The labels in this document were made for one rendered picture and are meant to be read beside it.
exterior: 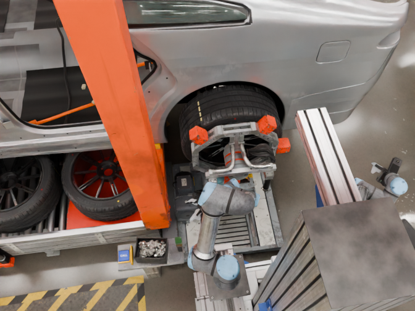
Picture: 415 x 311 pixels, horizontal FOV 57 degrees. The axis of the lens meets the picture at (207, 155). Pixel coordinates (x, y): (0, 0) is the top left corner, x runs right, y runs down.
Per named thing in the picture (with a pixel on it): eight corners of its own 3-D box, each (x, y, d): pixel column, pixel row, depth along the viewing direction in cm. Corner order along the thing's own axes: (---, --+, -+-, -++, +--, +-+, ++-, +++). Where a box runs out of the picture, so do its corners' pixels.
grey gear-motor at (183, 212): (194, 178, 324) (193, 157, 293) (201, 225, 302) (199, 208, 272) (173, 181, 322) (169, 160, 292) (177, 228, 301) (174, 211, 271)
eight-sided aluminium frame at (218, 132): (268, 163, 274) (281, 118, 227) (270, 171, 270) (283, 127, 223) (192, 171, 270) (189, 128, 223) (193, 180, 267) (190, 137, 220)
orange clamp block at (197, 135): (207, 129, 229) (196, 124, 224) (209, 140, 226) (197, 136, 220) (199, 135, 233) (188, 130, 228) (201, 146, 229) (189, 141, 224)
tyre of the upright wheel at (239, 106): (226, 150, 302) (294, 107, 263) (231, 177, 290) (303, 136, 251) (159, 124, 260) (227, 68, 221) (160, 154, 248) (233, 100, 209)
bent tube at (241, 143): (265, 141, 236) (268, 131, 227) (272, 168, 226) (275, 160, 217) (237, 144, 235) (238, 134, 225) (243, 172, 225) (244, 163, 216)
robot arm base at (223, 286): (243, 288, 207) (244, 284, 198) (215, 293, 206) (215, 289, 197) (237, 260, 215) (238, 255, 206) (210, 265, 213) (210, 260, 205)
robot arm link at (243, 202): (258, 197, 167) (262, 190, 215) (234, 190, 169) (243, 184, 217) (251, 223, 167) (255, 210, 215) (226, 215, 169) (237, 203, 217)
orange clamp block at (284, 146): (273, 144, 254) (286, 142, 254) (275, 154, 250) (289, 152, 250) (274, 138, 248) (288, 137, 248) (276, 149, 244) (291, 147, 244)
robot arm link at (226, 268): (234, 287, 198) (236, 281, 186) (210, 278, 200) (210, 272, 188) (241, 265, 204) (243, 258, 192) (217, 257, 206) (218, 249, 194)
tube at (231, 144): (234, 144, 234) (234, 135, 225) (239, 172, 225) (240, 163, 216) (205, 147, 233) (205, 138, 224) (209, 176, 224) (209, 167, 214)
